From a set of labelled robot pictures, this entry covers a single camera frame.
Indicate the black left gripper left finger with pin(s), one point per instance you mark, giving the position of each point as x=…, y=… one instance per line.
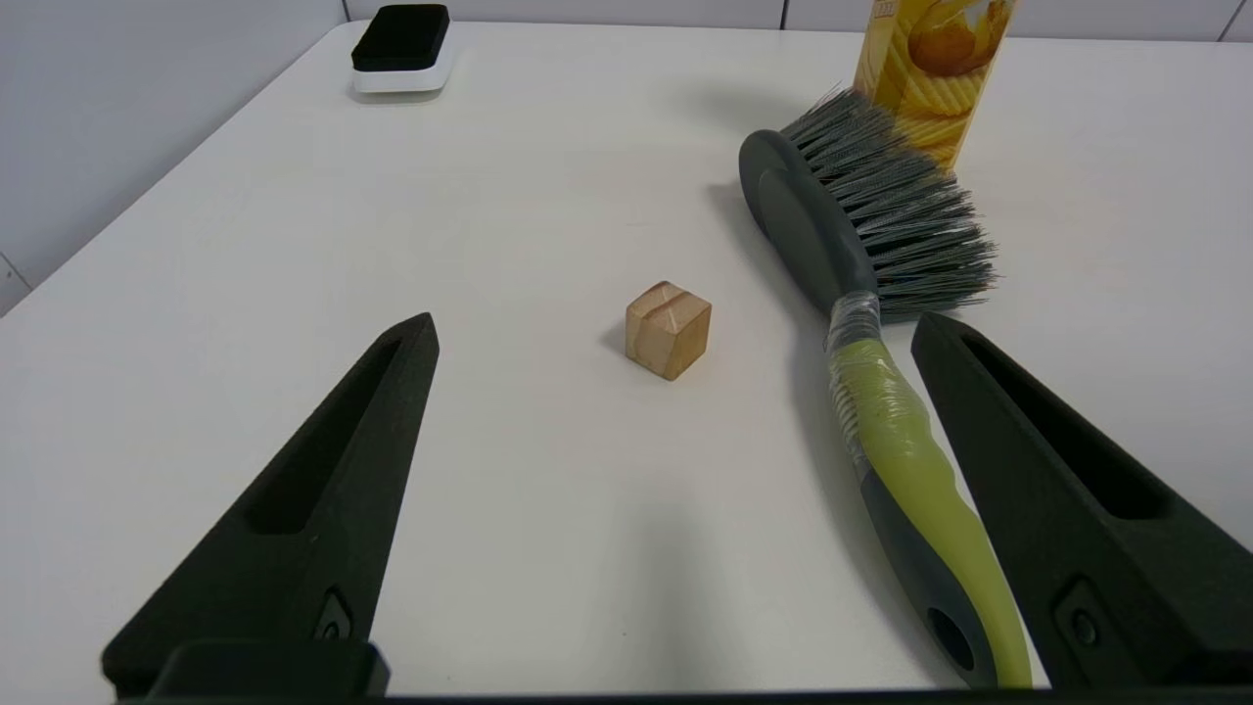
x=323, y=558

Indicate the black and white eraser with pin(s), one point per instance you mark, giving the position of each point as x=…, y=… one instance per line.
x=401, y=44

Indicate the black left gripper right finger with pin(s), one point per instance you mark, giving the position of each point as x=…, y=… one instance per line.
x=1028, y=509

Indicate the yellow potato chips can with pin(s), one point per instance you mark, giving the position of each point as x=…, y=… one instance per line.
x=930, y=78

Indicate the small wooden cube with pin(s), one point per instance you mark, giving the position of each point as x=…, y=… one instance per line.
x=671, y=333

